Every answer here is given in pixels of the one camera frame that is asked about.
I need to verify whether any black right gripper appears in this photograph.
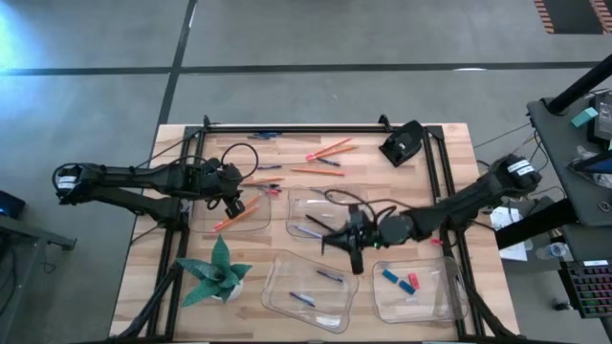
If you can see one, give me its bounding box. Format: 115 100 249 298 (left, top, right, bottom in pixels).
320 204 382 276

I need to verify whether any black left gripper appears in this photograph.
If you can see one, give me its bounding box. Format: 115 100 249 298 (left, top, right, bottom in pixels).
193 160 246 220

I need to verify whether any long black pen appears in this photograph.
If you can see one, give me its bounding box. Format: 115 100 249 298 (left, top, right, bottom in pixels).
304 213 339 234

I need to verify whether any purple pen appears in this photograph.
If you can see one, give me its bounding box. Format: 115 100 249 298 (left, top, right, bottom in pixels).
292 224 324 239

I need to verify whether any clear plastic bin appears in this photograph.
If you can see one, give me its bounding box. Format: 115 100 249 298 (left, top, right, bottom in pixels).
371 256 470 325
260 248 360 334
188 183 273 235
285 184 372 241

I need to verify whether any green artificial plant white pot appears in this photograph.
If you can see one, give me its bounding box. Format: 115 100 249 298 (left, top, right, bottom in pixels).
175 234 253 308

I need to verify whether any black hole punch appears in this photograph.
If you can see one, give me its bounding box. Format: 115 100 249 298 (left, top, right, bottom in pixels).
378 118 426 168

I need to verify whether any white paper sheet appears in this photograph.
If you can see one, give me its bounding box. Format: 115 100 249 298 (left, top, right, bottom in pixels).
498 238 535 263
489 204 526 231

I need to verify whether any grey side bench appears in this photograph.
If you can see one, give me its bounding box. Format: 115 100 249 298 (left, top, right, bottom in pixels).
0 213 77 344

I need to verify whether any black desk beam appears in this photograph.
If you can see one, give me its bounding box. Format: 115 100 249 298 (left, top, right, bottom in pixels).
494 197 580 251

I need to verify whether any black device blue light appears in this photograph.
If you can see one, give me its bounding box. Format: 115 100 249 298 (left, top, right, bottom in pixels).
0 189 27 220

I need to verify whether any clear plastic bottle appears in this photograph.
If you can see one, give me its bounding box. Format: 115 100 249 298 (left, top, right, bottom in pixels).
534 241 570 262

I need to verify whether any dark grey side desk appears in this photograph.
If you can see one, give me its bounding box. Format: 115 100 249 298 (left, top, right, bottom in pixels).
525 88 612 228

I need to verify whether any backlit black keyboard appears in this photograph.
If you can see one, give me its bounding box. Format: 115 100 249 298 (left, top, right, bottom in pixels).
557 259 612 320

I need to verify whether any dark tablet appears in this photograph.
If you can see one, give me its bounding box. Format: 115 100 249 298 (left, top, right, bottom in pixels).
568 150 612 176

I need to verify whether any teal box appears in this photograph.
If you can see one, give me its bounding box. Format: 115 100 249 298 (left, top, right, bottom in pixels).
570 106 600 129

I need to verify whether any black pole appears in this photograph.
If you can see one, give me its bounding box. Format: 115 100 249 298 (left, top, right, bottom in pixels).
546 54 612 116

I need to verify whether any black box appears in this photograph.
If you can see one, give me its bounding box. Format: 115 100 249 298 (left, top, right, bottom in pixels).
586 90 612 144

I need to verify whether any striped floor mat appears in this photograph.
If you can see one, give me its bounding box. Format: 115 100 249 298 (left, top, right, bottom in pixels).
533 0 612 35

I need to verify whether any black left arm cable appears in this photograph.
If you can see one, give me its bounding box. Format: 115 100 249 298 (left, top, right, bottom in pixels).
220 142 260 182

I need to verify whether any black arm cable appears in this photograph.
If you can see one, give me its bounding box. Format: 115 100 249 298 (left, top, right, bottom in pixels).
220 142 260 182
323 188 413 216

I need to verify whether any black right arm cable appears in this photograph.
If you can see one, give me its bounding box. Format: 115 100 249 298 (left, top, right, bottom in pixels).
323 188 413 216

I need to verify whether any long black table cable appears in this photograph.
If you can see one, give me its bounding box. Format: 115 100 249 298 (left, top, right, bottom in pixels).
135 121 226 169

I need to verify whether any black aluminium table frame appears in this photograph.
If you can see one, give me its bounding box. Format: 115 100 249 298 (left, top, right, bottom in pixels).
114 114 515 344

